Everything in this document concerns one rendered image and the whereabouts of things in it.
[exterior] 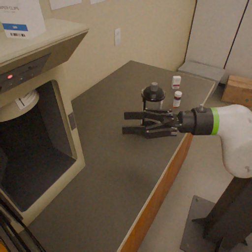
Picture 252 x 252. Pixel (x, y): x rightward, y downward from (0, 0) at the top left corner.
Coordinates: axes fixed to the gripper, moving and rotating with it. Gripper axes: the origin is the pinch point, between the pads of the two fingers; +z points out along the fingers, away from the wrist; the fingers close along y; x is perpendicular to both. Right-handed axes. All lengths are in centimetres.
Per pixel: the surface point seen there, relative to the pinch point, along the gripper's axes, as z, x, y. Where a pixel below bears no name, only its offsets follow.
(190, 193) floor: -48, 114, -60
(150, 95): -7.8, -1.3, -19.2
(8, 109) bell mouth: 28.6, -14.4, 16.6
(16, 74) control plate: 18.9, -24.9, 23.0
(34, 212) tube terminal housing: 32.9, 23.4, 20.0
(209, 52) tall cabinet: -107, 36, -255
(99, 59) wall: 24, -2, -80
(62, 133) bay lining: 24.6, 3.7, 1.1
